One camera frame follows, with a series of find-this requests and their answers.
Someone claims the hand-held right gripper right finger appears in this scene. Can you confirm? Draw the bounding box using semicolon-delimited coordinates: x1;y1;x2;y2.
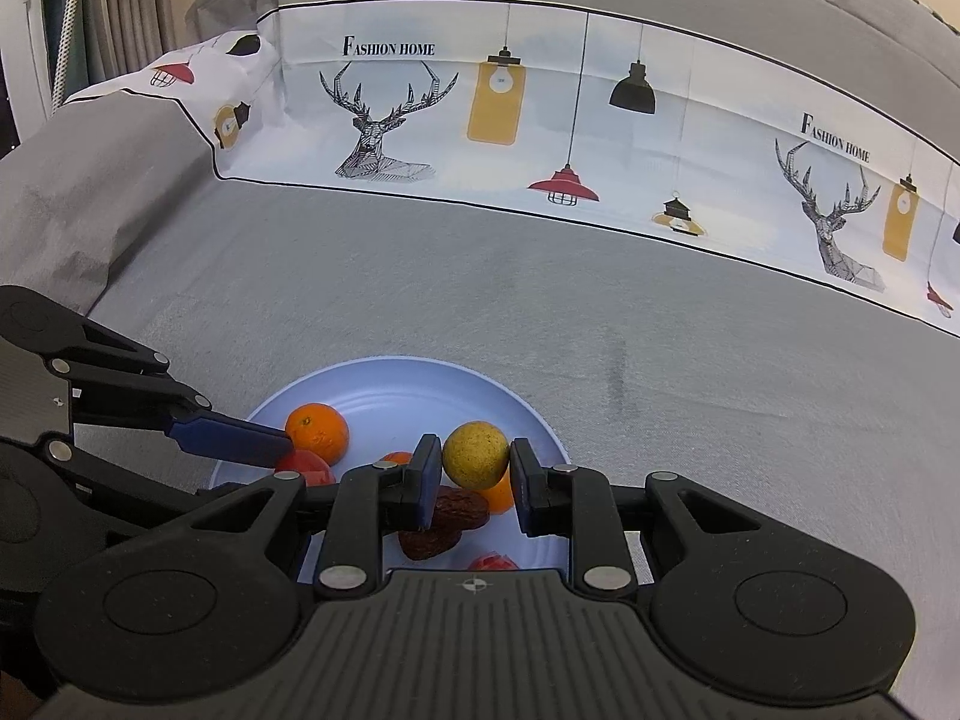
510;436;751;595

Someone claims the dark red date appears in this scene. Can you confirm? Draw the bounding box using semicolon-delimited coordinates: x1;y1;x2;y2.
431;486;491;533
397;525;464;562

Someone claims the grey curtain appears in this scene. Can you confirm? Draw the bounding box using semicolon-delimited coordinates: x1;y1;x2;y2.
79;0;177;87

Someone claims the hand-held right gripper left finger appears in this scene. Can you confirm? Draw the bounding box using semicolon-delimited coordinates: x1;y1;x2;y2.
184;433;443;597

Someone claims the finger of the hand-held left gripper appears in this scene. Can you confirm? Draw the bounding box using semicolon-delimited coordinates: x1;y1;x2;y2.
43;439;252;541
46;315;297;468

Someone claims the blue plate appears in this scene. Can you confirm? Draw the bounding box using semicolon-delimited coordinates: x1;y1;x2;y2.
210;358;567;590

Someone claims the yellow-brown round fruit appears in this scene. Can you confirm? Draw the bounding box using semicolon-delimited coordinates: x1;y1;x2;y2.
441;421;512;488

